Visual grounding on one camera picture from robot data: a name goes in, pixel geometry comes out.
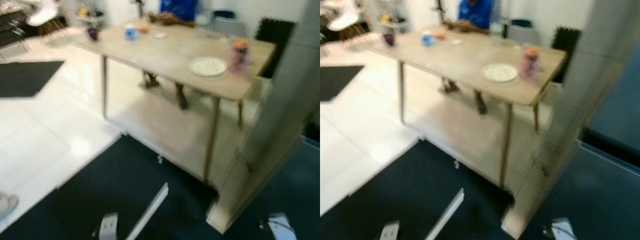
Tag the purple mug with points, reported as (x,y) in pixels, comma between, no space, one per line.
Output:
(389,39)
(93,34)

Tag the black floor mat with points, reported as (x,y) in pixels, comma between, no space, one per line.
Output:
(337,82)
(25,77)

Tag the black foam panel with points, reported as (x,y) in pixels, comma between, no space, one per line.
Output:
(274,42)
(566,50)

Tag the pink bottle with orange lid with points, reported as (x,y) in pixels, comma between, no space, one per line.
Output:
(529,64)
(240,59)

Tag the white cart with yellow item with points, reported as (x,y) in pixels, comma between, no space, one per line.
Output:
(87,15)
(390,21)

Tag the white round plate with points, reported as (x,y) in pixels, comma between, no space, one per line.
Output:
(207,66)
(499,73)

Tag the dark blue floor mat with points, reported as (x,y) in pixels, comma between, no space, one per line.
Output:
(125,190)
(425,195)

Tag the grey chair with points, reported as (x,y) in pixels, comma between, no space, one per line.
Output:
(229,27)
(523,35)

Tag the blue cup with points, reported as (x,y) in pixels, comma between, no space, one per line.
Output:
(427,39)
(131,33)

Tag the small orange item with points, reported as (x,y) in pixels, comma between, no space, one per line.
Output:
(440,35)
(144,30)

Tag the clear plastic bottle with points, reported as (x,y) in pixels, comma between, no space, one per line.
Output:
(202,24)
(496,29)

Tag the small white dish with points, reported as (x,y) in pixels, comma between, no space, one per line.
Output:
(456,42)
(160,35)

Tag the white flat strip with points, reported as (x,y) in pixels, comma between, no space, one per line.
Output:
(445,215)
(147,211)

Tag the light wooden table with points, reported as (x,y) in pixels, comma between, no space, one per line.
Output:
(470,60)
(175,55)

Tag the person in blue shirt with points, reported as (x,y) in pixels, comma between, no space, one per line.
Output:
(475,12)
(177,10)

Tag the dark blue panel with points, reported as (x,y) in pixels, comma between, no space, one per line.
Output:
(615,90)

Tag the black post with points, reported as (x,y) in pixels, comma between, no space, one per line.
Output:
(439,7)
(138,7)

